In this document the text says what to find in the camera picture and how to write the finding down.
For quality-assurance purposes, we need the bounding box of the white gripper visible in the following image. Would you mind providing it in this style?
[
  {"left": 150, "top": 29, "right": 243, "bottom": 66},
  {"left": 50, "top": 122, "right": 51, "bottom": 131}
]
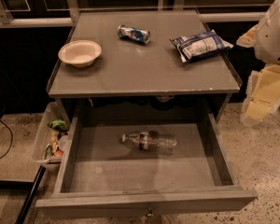
[{"left": 236, "top": 0, "right": 280, "bottom": 126}]

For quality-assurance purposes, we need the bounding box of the clear plastic water bottle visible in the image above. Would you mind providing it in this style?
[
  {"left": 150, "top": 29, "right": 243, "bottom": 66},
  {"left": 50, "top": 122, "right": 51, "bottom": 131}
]
[{"left": 119, "top": 131, "right": 177, "bottom": 152}]

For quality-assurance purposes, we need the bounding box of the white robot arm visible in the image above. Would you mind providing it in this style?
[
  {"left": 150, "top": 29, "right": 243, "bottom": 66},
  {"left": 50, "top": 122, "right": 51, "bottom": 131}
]
[{"left": 236, "top": 0, "right": 280, "bottom": 127}]

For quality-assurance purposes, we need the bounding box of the open grey top drawer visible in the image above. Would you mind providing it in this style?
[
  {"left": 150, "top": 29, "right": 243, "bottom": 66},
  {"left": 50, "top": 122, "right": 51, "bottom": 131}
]
[{"left": 36, "top": 114, "right": 258, "bottom": 218}]

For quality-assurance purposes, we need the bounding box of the blue white chip bag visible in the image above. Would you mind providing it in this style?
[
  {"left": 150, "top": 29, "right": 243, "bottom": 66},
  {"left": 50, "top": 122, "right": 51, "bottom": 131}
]
[{"left": 170, "top": 30, "right": 233, "bottom": 63}]

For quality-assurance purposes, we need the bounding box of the crushed blue soda can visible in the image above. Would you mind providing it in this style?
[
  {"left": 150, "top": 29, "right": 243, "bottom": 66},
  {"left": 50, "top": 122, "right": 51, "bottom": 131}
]
[{"left": 118, "top": 25, "right": 150, "bottom": 45}]

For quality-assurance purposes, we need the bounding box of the grey wooden cabinet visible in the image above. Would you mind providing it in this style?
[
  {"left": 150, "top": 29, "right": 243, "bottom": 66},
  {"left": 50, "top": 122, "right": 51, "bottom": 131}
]
[{"left": 46, "top": 10, "right": 243, "bottom": 126}]

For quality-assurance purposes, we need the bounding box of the white paper bowl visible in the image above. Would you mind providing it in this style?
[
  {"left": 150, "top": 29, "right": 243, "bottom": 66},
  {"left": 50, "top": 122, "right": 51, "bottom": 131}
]
[{"left": 58, "top": 40, "right": 102, "bottom": 68}]

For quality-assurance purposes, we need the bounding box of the green crumpled item in bin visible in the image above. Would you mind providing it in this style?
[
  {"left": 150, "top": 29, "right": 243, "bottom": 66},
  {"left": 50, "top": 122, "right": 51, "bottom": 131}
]
[{"left": 48, "top": 119, "right": 67, "bottom": 132}]

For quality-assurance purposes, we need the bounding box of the clear plastic storage bin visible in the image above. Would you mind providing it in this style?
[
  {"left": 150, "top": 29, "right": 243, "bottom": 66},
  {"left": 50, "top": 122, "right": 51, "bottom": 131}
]
[{"left": 32, "top": 102, "right": 69, "bottom": 172}]

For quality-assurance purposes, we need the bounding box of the black floor bar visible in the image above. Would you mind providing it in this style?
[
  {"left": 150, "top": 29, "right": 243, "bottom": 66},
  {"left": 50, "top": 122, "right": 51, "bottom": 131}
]
[{"left": 0, "top": 166, "right": 46, "bottom": 224}]

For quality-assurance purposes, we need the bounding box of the metal drawer handle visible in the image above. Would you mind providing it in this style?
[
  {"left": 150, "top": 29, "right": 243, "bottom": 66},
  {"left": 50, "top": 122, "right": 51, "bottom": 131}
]
[{"left": 146, "top": 206, "right": 154, "bottom": 217}]

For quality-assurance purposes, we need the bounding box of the metal railing frame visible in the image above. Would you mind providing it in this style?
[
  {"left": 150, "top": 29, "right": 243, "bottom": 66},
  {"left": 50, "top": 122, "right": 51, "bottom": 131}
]
[{"left": 0, "top": 0, "right": 275, "bottom": 27}]

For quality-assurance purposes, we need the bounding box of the black cable on floor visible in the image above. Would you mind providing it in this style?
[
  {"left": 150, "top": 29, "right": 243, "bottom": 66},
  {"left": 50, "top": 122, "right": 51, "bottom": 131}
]
[{"left": 0, "top": 115, "right": 14, "bottom": 165}]

